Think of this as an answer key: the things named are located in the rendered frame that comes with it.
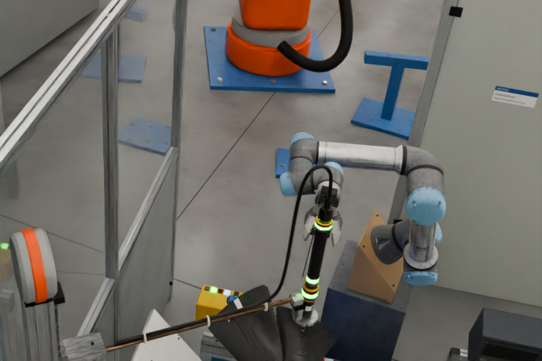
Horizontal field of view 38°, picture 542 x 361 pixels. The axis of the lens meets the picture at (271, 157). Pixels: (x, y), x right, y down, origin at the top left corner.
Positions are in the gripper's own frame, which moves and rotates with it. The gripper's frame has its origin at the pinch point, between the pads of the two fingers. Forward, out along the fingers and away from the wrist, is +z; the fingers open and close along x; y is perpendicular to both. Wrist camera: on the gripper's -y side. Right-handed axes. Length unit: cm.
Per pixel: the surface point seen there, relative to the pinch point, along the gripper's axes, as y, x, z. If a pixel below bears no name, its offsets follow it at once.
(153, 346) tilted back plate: 34, 41, 21
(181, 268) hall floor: 166, 70, -143
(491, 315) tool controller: 42, -60, -26
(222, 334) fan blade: 28.1, 22.1, 16.4
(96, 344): 9, 49, 44
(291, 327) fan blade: 46.6, 3.4, -8.3
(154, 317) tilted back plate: 31, 43, 13
